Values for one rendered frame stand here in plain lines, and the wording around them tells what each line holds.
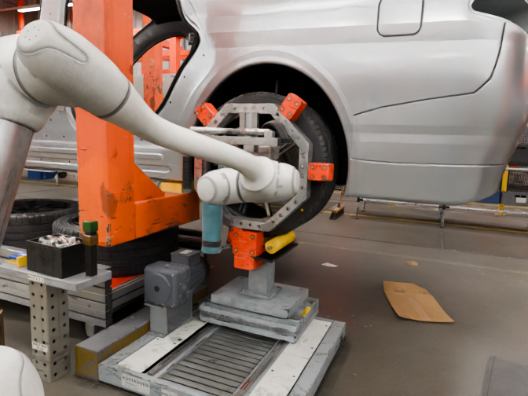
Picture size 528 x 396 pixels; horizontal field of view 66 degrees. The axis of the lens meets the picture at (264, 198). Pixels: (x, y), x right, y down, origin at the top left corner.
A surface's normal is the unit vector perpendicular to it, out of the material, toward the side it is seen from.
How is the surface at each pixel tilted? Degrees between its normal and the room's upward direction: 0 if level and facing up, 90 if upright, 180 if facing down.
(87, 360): 90
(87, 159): 90
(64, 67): 110
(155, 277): 90
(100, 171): 90
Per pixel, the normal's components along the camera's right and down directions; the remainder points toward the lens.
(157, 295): -0.39, 0.12
